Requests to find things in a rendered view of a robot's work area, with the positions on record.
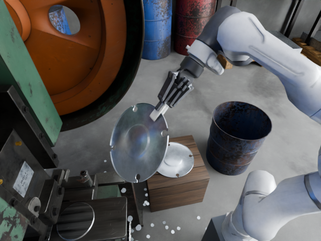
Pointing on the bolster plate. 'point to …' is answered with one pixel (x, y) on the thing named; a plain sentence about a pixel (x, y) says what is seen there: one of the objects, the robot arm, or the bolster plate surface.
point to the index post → (86, 178)
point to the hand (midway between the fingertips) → (159, 111)
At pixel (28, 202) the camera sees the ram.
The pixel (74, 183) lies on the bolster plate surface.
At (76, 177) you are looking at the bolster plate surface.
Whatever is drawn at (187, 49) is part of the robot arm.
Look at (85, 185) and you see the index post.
